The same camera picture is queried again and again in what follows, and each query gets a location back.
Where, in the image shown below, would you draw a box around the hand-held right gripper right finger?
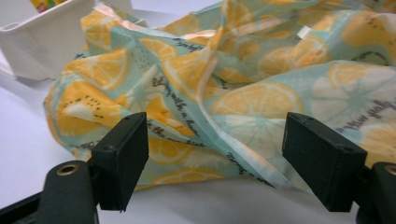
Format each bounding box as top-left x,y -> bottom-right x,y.
281,111 -> 369,214

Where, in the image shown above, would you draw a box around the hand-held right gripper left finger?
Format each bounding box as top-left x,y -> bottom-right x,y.
89,111 -> 150,213

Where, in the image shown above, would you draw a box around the orange slice print cloth bag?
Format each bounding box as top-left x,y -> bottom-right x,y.
42,0 -> 396,193

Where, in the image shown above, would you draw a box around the white plastic box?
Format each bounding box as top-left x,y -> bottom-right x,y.
0,0 -> 134,82

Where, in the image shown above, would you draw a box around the yellow pink packet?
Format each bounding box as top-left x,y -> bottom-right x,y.
30,0 -> 68,14

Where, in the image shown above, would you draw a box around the white table mat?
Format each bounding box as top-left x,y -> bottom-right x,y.
0,0 -> 396,224

